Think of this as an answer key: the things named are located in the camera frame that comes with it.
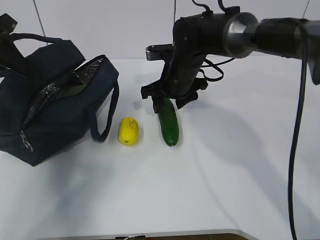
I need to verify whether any green cucumber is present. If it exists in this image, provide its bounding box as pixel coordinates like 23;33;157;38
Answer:
157;98;180;147

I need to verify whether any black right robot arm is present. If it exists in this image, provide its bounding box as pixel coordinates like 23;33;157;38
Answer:
140;12;320;112

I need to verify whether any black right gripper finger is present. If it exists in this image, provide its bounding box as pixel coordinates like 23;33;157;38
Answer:
175;92;198;110
151;96;165;113

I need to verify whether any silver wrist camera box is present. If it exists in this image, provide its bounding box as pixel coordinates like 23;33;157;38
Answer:
145;43;175;61

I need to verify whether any dark navy lunch bag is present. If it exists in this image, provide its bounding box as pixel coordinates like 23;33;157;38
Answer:
0;33;119;166

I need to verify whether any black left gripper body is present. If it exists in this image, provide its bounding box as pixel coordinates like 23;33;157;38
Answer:
0;13;18;48

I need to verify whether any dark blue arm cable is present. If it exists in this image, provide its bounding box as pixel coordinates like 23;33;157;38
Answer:
287;19;311;240

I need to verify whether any yellow lemon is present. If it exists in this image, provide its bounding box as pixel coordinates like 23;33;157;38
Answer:
118;117;139;146

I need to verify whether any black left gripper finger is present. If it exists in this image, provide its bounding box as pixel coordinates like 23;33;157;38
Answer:
0;37;30;77

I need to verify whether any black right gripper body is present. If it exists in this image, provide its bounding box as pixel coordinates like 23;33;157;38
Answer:
140;78;208;100

